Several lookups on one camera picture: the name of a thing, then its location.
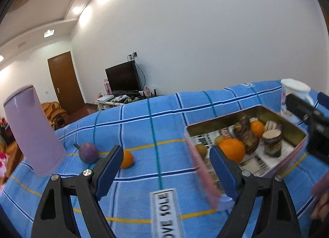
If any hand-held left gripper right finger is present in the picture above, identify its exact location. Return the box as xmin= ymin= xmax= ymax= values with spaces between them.
xmin=209 ymin=146 xmax=302 ymax=238

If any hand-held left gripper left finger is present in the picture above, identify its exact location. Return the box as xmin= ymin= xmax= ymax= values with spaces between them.
xmin=31 ymin=145 xmax=124 ymax=238

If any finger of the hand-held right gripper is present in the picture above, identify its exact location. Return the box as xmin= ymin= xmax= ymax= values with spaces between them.
xmin=317 ymin=92 xmax=329 ymax=119
xmin=286 ymin=94 xmax=324 ymax=127

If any small orange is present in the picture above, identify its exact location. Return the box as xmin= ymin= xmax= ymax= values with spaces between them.
xmin=119 ymin=150 xmax=134 ymax=169

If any pink metal tin box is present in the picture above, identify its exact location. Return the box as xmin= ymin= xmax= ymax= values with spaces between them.
xmin=184 ymin=105 xmax=309 ymax=210

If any large orange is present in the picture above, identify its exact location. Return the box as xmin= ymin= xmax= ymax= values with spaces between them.
xmin=218 ymin=138 xmax=246 ymax=164

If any purple round fruit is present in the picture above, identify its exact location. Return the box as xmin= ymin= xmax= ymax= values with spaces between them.
xmin=73 ymin=142 xmax=98 ymax=163

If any brown round fruit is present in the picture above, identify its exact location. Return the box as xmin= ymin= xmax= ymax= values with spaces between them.
xmin=196 ymin=144 xmax=208 ymax=158

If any brown taro root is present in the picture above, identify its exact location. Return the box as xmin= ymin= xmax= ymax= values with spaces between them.
xmin=233 ymin=116 xmax=259 ymax=154

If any small brown can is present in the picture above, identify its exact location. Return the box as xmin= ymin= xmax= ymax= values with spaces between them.
xmin=262 ymin=129 xmax=283 ymax=158

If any medium orange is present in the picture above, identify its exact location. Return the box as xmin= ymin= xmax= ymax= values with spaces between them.
xmin=250 ymin=120 xmax=265 ymax=139

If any person's right forearm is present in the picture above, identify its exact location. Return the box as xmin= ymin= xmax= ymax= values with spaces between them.
xmin=312 ymin=175 xmax=329 ymax=199

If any person's right hand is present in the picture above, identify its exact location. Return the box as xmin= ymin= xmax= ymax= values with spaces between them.
xmin=312 ymin=193 xmax=329 ymax=220

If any white television stand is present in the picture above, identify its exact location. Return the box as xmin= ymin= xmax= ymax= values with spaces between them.
xmin=95 ymin=94 xmax=165 ymax=111

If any blue plaid cloth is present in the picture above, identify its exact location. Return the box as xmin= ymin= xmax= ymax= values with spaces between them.
xmin=0 ymin=80 xmax=329 ymax=238

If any purple electric kettle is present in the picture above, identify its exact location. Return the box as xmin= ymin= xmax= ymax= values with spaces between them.
xmin=3 ymin=85 xmax=67 ymax=176

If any brown leather armchair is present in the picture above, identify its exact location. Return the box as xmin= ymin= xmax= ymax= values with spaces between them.
xmin=41 ymin=101 xmax=69 ymax=128

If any black flat television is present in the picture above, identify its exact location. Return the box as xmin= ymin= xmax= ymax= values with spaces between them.
xmin=105 ymin=61 xmax=142 ymax=92

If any brown wooden door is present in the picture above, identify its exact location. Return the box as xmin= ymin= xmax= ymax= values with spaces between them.
xmin=47 ymin=51 xmax=85 ymax=113

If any pink floral pillow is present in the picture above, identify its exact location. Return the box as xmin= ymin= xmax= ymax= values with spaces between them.
xmin=0 ymin=152 xmax=8 ymax=184

